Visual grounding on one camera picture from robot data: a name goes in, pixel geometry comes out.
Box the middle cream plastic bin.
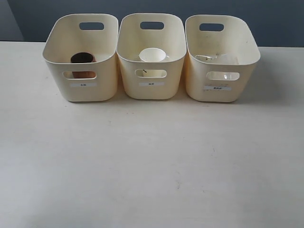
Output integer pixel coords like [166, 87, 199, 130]
[116, 13, 187, 100]

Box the left cream plastic bin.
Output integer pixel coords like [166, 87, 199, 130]
[42, 14, 119, 102]

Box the cream plastic bin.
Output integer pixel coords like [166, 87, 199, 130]
[116, 13, 187, 100]
[42, 14, 119, 102]
[185, 15, 261, 103]

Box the brown wooden cup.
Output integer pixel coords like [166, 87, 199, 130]
[70, 52, 96, 79]

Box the right cream plastic bin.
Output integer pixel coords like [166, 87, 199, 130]
[185, 15, 261, 103]

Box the clear plastic bottle white cap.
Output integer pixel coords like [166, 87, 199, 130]
[195, 54, 239, 81]

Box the white paper cup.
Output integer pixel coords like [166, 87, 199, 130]
[139, 47, 166, 77]

